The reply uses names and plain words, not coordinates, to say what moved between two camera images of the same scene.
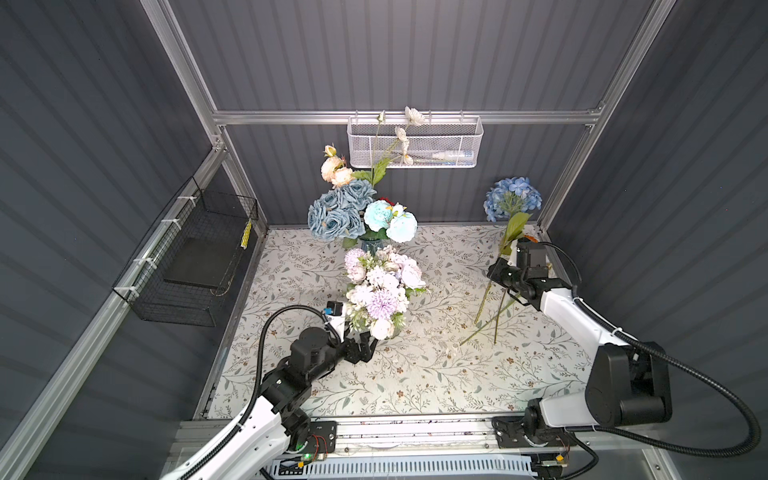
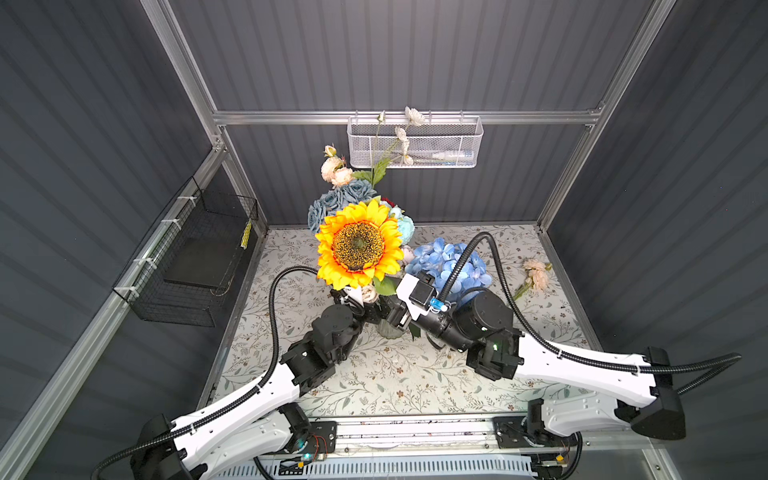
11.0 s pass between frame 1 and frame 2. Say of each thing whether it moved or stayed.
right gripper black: moved
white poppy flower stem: stayed
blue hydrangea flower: moved
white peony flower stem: stayed
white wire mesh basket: stayed
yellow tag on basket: stayed
